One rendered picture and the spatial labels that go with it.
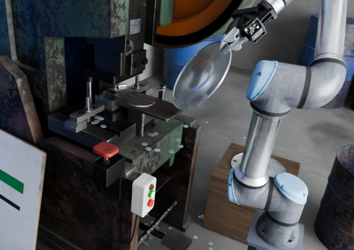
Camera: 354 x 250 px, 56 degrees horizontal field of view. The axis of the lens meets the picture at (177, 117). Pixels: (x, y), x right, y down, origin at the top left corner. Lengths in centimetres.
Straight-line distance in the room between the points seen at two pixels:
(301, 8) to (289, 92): 352
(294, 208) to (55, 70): 100
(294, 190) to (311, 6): 341
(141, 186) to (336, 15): 79
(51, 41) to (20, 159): 50
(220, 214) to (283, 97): 103
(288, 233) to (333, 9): 73
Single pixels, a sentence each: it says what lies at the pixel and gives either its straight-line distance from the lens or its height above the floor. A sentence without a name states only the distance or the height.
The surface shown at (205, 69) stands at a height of 96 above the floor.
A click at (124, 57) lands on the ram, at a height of 96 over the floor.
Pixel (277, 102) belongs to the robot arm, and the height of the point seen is 100.
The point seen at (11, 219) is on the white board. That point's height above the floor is 22.
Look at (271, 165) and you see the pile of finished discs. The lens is 190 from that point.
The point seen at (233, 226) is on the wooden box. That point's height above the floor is 9.
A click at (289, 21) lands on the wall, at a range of 445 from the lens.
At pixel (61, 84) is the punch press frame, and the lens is 144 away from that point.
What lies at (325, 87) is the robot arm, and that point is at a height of 106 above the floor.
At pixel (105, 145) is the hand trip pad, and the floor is 76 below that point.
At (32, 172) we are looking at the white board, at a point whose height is 48.
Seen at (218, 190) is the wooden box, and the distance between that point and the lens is 175.
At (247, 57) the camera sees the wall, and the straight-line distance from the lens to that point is 465.
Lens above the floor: 133
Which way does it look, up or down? 26 degrees down
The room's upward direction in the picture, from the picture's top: 7 degrees clockwise
